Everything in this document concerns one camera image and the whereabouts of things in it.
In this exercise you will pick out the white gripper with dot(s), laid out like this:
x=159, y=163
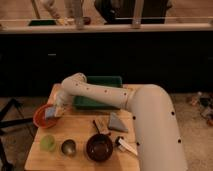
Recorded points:
x=63, y=99

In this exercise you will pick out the blue yellow sponge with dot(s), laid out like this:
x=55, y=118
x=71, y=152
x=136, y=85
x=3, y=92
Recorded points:
x=53, y=112

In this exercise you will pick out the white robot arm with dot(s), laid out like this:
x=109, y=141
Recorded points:
x=155, y=125

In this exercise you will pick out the red bowl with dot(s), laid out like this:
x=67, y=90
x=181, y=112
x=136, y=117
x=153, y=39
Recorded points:
x=39, y=119

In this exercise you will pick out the dark brown bowl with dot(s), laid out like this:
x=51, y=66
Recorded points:
x=99, y=148

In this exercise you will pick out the green plastic tray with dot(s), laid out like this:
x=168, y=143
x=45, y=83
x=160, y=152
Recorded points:
x=98, y=92

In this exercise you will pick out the dark wooden spoon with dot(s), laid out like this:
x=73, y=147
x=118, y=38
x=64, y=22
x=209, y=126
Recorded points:
x=96, y=126

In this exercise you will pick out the green plastic cup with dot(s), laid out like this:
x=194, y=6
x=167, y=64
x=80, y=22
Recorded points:
x=48, y=143

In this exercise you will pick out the small metal cup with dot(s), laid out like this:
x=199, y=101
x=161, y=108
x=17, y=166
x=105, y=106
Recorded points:
x=68, y=147

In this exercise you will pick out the grey folded cloth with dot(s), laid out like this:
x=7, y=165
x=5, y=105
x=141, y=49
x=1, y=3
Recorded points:
x=115, y=123

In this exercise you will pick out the black cabinet counter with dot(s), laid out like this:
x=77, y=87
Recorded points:
x=178, y=57

